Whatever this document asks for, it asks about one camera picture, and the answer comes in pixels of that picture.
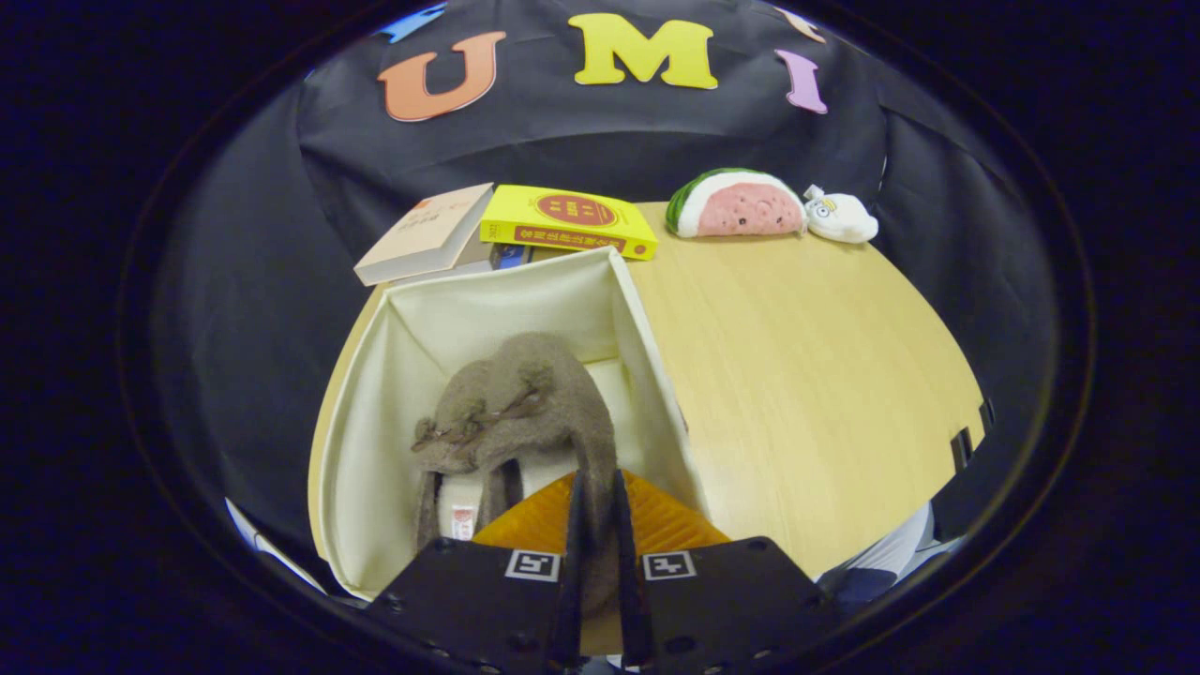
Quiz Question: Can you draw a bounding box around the white book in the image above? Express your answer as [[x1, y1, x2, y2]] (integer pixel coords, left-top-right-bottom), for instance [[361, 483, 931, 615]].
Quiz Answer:
[[389, 232, 498, 285]]

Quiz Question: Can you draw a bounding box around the white plush toy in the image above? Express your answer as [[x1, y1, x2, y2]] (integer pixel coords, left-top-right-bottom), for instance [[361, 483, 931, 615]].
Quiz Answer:
[[803, 184, 880, 245]]

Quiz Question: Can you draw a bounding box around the person's clothing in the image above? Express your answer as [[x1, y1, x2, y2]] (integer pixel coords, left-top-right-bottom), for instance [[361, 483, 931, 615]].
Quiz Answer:
[[817, 502, 967, 615]]

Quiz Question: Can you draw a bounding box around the cream fabric storage box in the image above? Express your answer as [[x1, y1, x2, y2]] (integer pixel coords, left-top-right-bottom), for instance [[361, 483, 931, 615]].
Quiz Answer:
[[307, 246, 713, 601]]

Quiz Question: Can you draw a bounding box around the yellow book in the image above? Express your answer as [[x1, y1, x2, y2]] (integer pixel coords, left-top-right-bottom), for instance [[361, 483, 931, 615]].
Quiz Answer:
[[479, 184, 659, 261]]

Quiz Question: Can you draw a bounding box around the brown fuzzy shoe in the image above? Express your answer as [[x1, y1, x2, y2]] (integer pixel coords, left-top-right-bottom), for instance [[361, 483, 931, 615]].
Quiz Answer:
[[469, 332, 624, 620], [411, 361, 512, 554]]

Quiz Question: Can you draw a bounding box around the black backdrop cloth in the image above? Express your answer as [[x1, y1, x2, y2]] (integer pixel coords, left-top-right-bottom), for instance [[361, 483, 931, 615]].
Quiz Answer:
[[150, 0, 1051, 582]]

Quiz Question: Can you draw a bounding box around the beige book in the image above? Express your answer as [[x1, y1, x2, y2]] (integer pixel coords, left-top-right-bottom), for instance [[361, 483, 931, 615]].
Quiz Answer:
[[353, 183, 495, 287]]

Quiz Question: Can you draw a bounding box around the watermelon plush toy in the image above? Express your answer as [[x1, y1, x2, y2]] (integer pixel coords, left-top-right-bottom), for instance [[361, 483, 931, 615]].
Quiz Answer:
[[665, 168, 808, 239]]

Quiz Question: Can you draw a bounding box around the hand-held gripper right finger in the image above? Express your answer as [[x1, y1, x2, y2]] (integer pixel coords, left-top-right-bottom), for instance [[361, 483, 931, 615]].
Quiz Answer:
[[611, 469, 835, 671]]

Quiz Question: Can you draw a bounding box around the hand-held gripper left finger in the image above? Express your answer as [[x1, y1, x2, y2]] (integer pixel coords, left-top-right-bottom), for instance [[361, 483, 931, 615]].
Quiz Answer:
[[361, 469, 587, 671]]

